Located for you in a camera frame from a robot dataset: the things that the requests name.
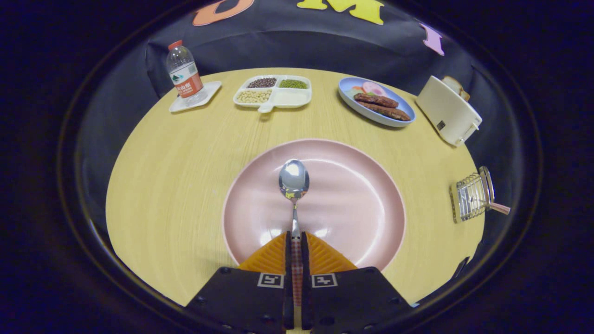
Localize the pink ham slice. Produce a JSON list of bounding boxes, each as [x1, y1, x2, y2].
[[361, 81, 388, 98]]

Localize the blue plate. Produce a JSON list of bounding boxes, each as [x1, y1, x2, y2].
[[338, 77, 416, 128]]

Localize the white divided tray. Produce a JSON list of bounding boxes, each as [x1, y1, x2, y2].
[[233, 75, 312, 114]]

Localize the white toaster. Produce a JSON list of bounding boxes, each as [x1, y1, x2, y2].
[[415, 76, 483, 147]]

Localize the metal wire basket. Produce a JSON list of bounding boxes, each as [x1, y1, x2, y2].
[[449, 166, 496, 224]]

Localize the fork with checked handle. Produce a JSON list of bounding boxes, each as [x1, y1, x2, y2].
[[469, 197, 511, 215]]

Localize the brown meat strip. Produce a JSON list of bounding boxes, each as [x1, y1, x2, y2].
[[357, 101, 412, 122], [354, 93, 400, 109]]

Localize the pink plate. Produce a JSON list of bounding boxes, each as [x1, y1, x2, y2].
[[222, 138, 407, 272]]

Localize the pile of pale soybeans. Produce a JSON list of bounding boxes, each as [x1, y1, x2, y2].
[[237, 90, 272, 104]]

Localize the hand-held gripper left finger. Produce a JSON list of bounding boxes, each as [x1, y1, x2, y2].
[[185, 231, 294, 334]]

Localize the toast bread slice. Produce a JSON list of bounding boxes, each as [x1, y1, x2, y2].
[[441, 76, 471, 102]]

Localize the clear water bottle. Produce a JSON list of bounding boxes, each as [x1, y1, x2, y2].
[[166, 40, 208, 106]]

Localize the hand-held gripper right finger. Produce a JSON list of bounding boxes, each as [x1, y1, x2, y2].
[[301, 231, 413, 334]]

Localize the spoon with checked handle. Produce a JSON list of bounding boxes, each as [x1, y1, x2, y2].
[[278, 159, 310, 307]]

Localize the white square coaster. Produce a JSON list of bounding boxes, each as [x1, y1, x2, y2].
[[168, 81, 222, 113]]

